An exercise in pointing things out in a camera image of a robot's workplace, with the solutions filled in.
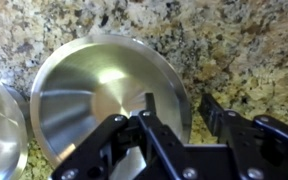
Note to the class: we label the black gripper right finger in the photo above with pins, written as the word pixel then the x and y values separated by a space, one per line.
pixel 250 146

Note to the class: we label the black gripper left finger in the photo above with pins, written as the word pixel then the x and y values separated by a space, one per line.
pixel 157 146

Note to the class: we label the stainless steel bowl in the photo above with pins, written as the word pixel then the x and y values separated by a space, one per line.
pixel 94 83
pixel 0 133

